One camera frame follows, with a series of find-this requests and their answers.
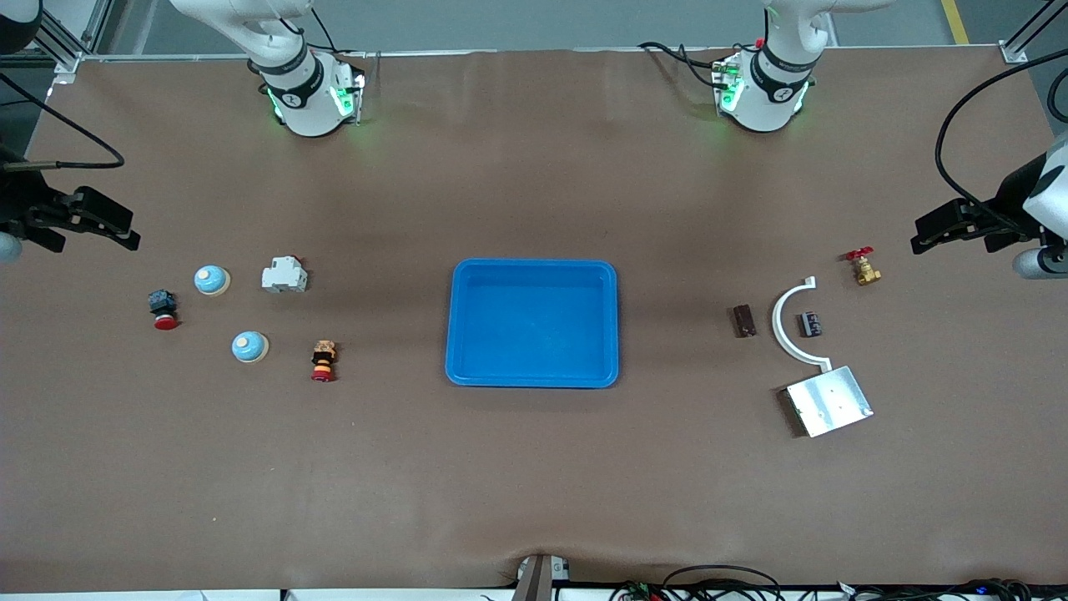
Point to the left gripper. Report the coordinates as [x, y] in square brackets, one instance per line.
[1004, 212]

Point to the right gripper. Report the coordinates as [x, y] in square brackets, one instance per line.
[18, 205]

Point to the blue call bell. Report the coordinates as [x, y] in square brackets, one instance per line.
[211, 280]
[249, 346]

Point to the dark brown cylindrical capacitor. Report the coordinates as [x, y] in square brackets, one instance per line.
[809, 325]
[743, 321]

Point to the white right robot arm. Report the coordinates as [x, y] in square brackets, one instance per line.
[292, 92]

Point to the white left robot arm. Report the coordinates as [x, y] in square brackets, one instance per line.
[772, 92]

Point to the red push button blue base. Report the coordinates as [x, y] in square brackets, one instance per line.
[164, 310]

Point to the white circuit breaker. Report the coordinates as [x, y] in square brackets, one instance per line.
[284, 275]

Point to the silver metal box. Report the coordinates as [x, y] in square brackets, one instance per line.
[830, 401]

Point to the red emergency stop orange base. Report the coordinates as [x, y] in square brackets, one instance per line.
[324, 361]

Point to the brown table cover sheet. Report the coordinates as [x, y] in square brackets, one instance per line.
[250, 484]

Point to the blue plastic tray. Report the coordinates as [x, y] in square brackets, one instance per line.
[534, 325]

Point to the metal table edge clamp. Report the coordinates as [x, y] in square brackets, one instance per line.
[541, 580]

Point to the aluminium frame post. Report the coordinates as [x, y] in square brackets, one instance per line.
[58, 54]
[1014, 52]

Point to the white curved plastic bracket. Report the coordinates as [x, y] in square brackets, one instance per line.
[775, 328]

